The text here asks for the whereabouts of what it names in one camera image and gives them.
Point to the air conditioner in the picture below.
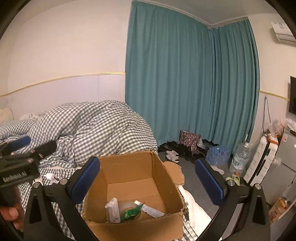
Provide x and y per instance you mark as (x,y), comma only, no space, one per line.
(283,33)

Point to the grey mini fridge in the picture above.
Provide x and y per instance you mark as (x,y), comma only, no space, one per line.
(286,153)

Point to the floral bag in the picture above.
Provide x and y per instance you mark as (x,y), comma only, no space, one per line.
(189,139)

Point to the brown cardboard box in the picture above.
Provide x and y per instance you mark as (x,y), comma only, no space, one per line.
(139,176)

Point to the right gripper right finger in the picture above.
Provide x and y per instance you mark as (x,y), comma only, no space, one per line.
(253,221)

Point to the wall television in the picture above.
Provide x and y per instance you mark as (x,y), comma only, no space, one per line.
(292,106)

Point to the bottled water pack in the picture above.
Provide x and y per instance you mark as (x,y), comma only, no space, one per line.
(218,155)

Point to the white sneakers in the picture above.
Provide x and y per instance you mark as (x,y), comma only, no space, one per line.
(172,156)

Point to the white cream tube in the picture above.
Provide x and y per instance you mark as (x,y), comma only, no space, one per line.
(149,210)

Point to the white suitcase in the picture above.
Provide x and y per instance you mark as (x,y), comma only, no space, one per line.
(262,160)

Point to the green snack bag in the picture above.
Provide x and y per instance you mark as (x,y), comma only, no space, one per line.
(131,211)

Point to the teal curtain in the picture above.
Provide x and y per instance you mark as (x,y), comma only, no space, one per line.
(184,75)

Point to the white phone stand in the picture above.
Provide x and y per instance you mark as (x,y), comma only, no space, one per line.
(112,210)

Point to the cream tufted headboard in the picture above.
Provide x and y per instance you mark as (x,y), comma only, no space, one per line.
(6,116)

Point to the left hand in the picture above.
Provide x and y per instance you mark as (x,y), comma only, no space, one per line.
(15,213)

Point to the clear tape roll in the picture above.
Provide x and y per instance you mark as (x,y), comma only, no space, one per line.
(131,209)

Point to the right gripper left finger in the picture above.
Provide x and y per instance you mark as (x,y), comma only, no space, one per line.
(41,222)

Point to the grey checkered duvet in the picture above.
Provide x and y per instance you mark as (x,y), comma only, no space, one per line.
(82,130)

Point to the large water jug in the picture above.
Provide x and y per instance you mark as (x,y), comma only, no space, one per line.
(240,159)

